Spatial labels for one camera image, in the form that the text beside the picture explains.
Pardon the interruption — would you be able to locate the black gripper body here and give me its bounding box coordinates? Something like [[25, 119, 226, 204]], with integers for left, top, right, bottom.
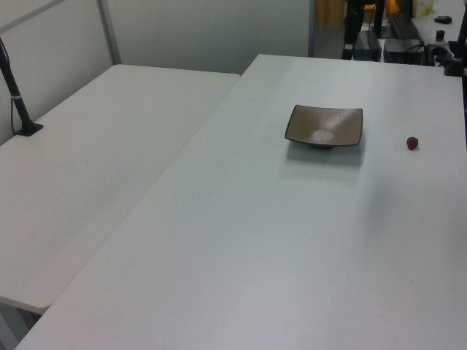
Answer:
[[344, 0, 367, 37]]

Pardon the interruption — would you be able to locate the square brown ceramic plate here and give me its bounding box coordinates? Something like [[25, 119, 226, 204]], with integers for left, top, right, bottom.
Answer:
[[284, 104, 364, 151]]

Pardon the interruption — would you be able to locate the black power supply box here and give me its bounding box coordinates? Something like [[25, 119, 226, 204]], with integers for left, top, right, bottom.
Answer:
[[354, 30, 382, 62]]

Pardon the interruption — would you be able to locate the black vertical pole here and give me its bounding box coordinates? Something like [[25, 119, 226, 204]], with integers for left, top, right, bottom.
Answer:
[[371, 0, 386, 38]]

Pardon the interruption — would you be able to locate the yellow wooden door panel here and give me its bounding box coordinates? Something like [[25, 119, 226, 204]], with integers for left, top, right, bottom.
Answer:
[[314, 0, 346, 27]]

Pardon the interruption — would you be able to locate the black electronics box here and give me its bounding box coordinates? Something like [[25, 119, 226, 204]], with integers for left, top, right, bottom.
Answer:
[[383, 38, 426, 65]]

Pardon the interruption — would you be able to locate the green and white carton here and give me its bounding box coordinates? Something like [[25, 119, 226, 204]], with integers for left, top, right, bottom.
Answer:
[[413, 0, 436, 19]]

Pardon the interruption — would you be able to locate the black clamp stand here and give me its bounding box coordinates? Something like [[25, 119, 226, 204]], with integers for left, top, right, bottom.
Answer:
[[442, 0, 467, 78]]

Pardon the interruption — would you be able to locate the slim grey metal partition post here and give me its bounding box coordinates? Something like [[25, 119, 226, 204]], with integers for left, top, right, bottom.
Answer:
[[307, 0, 316, 58]]

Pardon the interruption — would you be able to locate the black cable bundle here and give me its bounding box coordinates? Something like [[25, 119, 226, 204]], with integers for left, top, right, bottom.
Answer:
[[424, 42, 454, 67]]

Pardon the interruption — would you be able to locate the black camera stand pole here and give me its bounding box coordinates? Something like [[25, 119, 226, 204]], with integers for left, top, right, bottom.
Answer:
[[0, 36, 45, 137]]

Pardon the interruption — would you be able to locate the thin black stand cable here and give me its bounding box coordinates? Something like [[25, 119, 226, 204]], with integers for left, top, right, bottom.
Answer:
[[0, 38, 18, 135]]

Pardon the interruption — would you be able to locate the grey table leg frame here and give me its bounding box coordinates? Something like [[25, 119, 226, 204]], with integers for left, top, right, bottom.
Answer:
[[0, 303, 40, 350]]

